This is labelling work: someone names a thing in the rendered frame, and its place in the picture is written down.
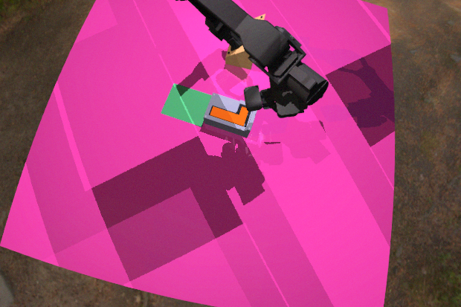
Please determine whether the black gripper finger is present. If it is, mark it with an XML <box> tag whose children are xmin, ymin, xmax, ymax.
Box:
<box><xmin>261</xmin><ymin>89</ymin><xmax>277</xmax><ymax>112</ymax></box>

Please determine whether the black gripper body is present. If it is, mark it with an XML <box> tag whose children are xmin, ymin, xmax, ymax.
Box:
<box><xmin>244</xmin><ymin>77</ymin><xmax>288</xmax><ymax>112</ymax></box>

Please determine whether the orange l-shaped part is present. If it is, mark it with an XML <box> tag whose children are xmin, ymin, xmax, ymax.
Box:
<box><xmin>210</xmin><ymin>106</ymin><xmax>248</xmax><ymax>126</ymax></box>

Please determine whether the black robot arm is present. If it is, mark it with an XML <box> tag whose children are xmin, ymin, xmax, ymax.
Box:
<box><xmin>188</xmin><ymin>0</ymin><xmax>329</xmax><ymax>118</ymax></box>

